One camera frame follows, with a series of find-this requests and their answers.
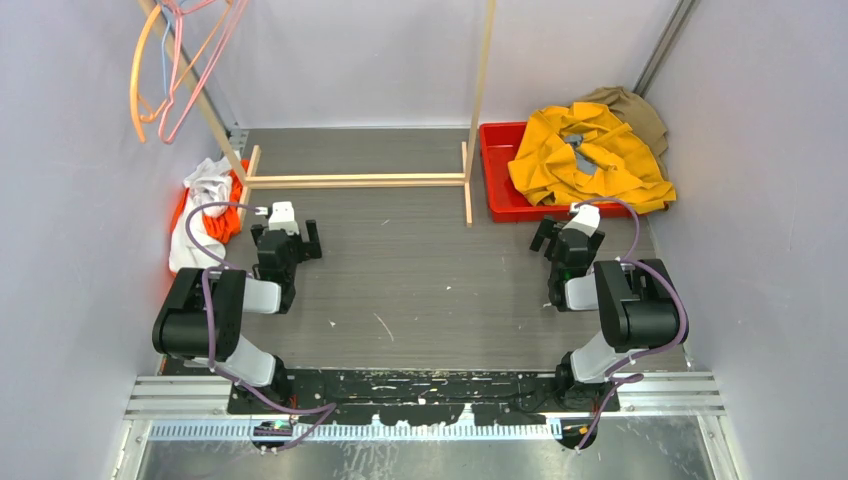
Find yellow pleated skirt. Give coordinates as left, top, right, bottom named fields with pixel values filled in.
left=507, top=102, right=677, bottom=214

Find orange hanger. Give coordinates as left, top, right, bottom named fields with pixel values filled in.
left=129, top=1, right=248, bottom=144

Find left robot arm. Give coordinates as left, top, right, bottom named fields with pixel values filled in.
left=152, top=220, right=322, bottom=413

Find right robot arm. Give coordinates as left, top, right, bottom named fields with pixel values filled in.
left=530, top=214, right=689, bottom=411

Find orange cloth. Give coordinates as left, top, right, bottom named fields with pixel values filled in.
left=168, top=158, right=244, bottom=244

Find red plastic bin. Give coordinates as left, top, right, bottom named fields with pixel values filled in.
left=478, top=121, right=669, bottom=225

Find wooden clothes rack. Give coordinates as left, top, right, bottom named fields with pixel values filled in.
left=137, top=0, right=498, bottom=229

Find white cloth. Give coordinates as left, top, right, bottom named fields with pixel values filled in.
left=168, top=158, right=233, bottom=275

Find tan brown garment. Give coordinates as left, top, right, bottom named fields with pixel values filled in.
left=578, top=86, right=668, bottom=179

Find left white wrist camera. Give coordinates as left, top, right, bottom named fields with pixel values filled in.
left=255, top=201, right=300, bottom=235

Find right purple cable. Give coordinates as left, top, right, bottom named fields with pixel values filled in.
left=573, top=197, right=690, bottom=453

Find purple cable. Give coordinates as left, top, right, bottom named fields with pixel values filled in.
left=184, top=201, right=338, bottom=454
left=573, top=197, right=690, bottom=453

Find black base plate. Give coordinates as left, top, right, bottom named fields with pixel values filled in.
left=227, top=368, right=621, bottom=428

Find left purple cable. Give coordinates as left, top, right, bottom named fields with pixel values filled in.
left=184, top=201, right=338, bottom=454

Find aluminium rail frame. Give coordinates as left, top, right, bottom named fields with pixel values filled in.
left=112, top=372, right=745, bottom=479

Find blue wire hanger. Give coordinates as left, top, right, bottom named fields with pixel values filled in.
left=156, top=0, right=172, bottom=94

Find pink wire hanger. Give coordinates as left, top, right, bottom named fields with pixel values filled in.
left=156, top=0, right=252, bottom=146

